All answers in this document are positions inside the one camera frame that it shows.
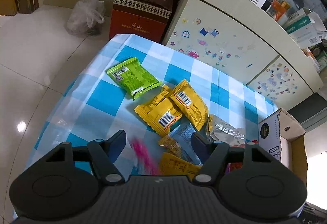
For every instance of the red snack packet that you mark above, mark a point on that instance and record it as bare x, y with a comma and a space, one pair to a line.
238, 165

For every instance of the yellow snack packet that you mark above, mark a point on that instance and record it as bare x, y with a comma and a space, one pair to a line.
172, 165
160, 113
190, 103

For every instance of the open cardboard box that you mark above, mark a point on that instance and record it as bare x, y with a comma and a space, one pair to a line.
282, 136

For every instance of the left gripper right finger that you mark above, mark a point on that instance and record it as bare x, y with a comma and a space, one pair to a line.
213, 156

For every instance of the cream cabinet with stickers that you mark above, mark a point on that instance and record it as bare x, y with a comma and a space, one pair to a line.
241, 40

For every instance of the silver foil snack packet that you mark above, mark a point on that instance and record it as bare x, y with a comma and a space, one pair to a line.
219, 130

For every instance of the light blue snack packet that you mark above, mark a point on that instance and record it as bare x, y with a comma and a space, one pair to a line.
178, 143

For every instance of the red brown carton box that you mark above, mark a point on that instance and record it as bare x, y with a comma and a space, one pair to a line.
146, 18

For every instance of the blue checkered tablecloth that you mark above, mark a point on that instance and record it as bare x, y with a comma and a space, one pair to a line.
95, 107

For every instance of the green snack packet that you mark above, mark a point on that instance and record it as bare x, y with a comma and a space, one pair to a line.
132, 77

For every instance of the pink white snack packet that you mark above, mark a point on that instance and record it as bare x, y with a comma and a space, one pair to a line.
145, 163

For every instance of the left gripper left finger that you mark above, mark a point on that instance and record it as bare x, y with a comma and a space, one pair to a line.
103, 154

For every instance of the clear plastic bag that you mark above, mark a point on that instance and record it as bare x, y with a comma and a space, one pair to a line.
86, 18

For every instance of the white green medicine box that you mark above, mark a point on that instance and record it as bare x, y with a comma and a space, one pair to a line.
305, 28

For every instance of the yellow snack packet bottom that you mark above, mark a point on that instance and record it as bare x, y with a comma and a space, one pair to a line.
172, 165

